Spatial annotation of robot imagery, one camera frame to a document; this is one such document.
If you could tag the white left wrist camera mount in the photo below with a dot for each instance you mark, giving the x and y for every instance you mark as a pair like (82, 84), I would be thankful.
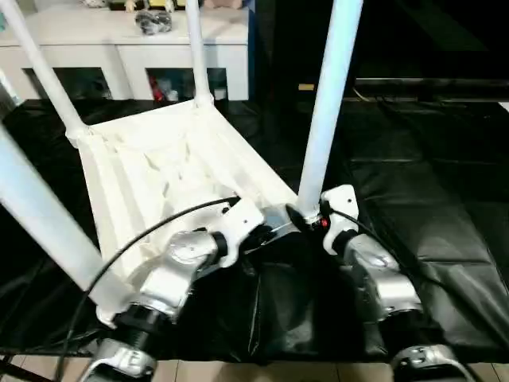
(242, 217)

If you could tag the black plastic mat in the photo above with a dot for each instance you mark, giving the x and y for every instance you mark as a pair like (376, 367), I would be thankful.
(417, 199)

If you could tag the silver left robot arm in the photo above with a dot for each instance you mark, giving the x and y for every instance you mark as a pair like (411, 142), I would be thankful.
(179, 258)

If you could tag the black bundle on cabinet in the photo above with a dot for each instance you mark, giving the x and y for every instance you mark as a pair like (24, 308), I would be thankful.
(155, 22)

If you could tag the white cabinet with glass doors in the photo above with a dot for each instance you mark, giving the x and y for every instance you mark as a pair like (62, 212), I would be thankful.
(131, 44)

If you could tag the white plastic table top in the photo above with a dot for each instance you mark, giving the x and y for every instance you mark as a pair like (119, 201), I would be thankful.
(179, 151)

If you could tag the small tan tag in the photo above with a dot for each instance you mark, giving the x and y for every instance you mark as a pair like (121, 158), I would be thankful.
(305, 86)

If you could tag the black folding table frame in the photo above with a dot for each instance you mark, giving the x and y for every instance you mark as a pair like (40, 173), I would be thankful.
(8, 362)

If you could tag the red bottle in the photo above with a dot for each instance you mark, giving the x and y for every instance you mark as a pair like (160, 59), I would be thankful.
(157, 87)

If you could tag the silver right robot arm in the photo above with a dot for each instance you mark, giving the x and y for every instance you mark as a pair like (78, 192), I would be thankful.
(381, 270)

